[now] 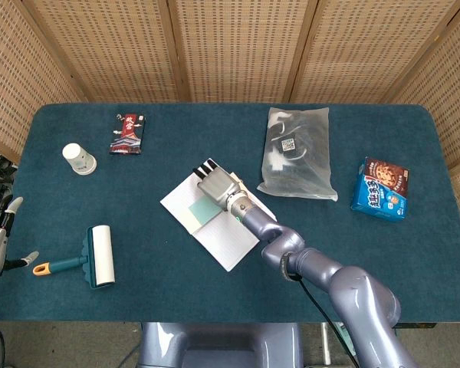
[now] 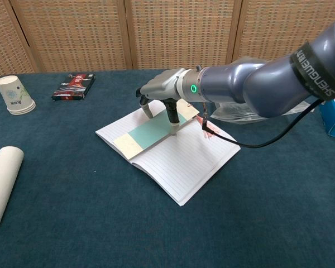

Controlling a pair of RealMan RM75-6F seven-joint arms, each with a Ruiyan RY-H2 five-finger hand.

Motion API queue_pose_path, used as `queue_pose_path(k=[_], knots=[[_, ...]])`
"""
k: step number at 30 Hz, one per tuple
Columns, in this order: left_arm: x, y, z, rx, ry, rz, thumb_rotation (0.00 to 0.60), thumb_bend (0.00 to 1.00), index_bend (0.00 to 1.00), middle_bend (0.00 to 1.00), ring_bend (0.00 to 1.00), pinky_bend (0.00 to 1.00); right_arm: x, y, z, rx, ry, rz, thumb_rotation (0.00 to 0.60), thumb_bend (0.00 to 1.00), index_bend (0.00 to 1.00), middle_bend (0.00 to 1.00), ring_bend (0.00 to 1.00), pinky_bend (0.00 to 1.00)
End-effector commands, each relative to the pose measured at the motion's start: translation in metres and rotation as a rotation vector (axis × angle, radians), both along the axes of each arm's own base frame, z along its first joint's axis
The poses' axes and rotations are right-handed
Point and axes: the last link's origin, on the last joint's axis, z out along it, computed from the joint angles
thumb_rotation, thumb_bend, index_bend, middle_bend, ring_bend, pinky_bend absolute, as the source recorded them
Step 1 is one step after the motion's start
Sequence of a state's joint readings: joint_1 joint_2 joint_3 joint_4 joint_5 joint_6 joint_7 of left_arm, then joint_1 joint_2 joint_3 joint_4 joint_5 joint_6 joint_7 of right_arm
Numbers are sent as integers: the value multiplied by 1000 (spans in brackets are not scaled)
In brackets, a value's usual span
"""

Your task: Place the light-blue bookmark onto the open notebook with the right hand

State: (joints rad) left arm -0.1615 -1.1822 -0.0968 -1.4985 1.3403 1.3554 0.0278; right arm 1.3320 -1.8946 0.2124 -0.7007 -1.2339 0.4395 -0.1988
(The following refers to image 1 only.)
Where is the clear bag with black item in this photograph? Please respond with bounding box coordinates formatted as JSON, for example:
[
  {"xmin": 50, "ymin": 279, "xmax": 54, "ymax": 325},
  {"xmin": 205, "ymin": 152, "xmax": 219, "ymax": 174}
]
[{"xmin": 256, "ymin": 107, "xmax": 339, "ymax": 202}]

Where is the teal and cream tasselled bookmark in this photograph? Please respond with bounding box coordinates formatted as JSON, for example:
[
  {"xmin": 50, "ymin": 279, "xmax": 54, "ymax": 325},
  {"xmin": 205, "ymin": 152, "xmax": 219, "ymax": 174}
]
[{"xmin": 188, "ymin": 171, "xmax": 250, "ymax": 225}]

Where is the blue cookie box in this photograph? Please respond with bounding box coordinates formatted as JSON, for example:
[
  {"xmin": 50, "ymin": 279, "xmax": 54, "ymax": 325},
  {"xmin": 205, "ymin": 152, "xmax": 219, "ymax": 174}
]
[{"xmin": 350, "ymin": 156, "xmax": 410, "ymax": 223}]

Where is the white table leg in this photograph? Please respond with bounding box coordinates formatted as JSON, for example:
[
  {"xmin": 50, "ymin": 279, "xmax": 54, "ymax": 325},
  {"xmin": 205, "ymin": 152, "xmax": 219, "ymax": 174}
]
[{"xmin": 320, "ymin": 322, "xmax": 333, "ymax": 365}]

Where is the white paper cup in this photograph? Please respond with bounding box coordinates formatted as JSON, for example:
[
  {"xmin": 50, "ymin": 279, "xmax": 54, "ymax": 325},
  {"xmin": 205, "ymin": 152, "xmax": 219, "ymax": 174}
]
[{"xmin": 61, "ymin": 143, "xmax": 97, "ymax": 176}]

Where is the teal table cover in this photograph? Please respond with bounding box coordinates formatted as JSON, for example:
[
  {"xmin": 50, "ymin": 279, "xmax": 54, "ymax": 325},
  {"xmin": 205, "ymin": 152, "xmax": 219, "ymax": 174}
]
[{"xmin": 0, "ymin": 102, "xmax": 460, "ymax": 324}]

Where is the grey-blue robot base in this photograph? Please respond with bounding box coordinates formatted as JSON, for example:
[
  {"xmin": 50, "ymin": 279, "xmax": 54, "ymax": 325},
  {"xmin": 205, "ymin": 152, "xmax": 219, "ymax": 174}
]
[{"xmin": 137, "ymin": 321, "xmax": 304, "ymax": 368}]

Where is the red and black packet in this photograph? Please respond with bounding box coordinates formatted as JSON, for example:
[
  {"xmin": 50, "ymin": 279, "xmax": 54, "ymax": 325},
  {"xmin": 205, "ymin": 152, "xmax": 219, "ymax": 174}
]
[{"xmin": 108, "ymin": 113, "xmax": 147, "ymax": 156}]

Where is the pale teal device box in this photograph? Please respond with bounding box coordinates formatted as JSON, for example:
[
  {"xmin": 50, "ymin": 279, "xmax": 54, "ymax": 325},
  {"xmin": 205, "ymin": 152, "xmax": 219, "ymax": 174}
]
[{"xmin": 331, "ymin": 322, "xmax": 356, "ymax": 356}]

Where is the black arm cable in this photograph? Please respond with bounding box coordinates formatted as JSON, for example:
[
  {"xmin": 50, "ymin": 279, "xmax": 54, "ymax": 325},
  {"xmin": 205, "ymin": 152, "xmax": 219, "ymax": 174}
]
[{"xmin": 280, "ymin": 255, "xmax": 363, "ymax": 368}]

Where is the black cable bundle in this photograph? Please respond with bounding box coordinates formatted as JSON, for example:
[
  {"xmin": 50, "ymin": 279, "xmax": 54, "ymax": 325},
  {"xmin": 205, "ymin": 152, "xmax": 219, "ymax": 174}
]
[{"xmin": 0, "ymin": 149, "xmax": 18, "ymax": 210}]

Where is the woven folding screen panel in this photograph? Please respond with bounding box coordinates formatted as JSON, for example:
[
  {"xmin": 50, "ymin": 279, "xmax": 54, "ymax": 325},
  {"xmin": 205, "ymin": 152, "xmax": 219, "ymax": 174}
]
[
  {"xmin": 0, "ymin": 0, "xmax": 81, "ymax": 164},
  {"xmin": 291, "ymin": 0, "xmax": 460, "ymax": 104},
  {"xmin": 168, "ymin": 0, "xmax": 319, "ymax": 104},
  {"xmin": 385, "ymin": 0, "xmax": 460, "ymax": 231},
  {"xmin": 22, "ymin": 0, "xmax": 191, "ymax": 104}
]

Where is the open white lined notebook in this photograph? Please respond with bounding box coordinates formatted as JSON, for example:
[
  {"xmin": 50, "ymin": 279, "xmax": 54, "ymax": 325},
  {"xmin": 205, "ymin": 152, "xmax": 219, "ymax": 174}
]
[{"xmin": 159, "ymin": 157, "xmax": 278, "ymax": 272}]

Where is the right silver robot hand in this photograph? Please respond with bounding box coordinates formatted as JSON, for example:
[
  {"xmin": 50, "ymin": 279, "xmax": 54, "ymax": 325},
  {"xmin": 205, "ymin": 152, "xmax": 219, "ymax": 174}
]
[{"xmin": 192, "ymin": 159, "xmax": 242, "ymax": 211}]

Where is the teal lint roller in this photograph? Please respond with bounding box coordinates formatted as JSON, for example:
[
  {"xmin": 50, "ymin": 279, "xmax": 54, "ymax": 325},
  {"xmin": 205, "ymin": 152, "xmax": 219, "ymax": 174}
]
[{"xmin": 32, "ymin": 225, "xmax": 116, "ymax": 291}]

